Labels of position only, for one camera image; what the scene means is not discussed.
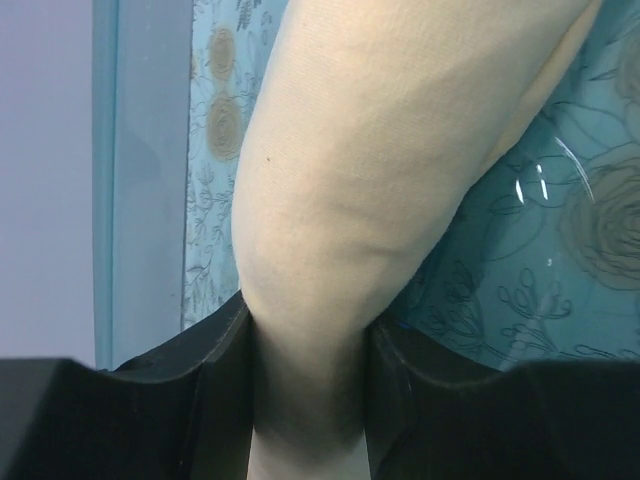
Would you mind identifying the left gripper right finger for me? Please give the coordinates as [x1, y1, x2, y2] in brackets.
[367, 319, 639, 479]

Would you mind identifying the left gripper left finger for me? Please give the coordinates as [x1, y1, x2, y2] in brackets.
[1, 295, 253, 479]

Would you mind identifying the teal plastic basin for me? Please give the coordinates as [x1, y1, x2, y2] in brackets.
[92, 1, 639, 369]

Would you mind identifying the pale yellow t shirt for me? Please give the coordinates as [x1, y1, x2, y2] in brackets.
[232, 1, 601, 479]

